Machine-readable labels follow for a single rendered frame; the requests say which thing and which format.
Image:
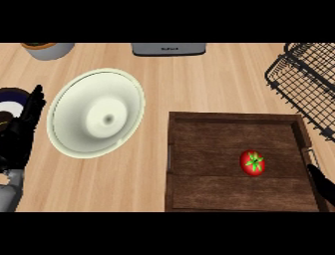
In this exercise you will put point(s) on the red tomato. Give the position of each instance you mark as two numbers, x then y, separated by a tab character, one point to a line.
253	162

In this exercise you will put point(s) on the grey appliance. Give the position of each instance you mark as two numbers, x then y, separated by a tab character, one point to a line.
169	49

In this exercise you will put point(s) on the grey pot with plant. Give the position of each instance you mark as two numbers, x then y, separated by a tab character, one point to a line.
48	50

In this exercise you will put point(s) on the white round plate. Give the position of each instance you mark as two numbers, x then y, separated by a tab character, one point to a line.
96	113

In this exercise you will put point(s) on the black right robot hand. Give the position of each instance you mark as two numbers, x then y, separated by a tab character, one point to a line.
333	192

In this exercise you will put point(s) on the brown wooden tray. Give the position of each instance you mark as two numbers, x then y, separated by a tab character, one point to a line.
241	162

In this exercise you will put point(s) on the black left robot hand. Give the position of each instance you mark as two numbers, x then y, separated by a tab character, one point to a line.
17	136

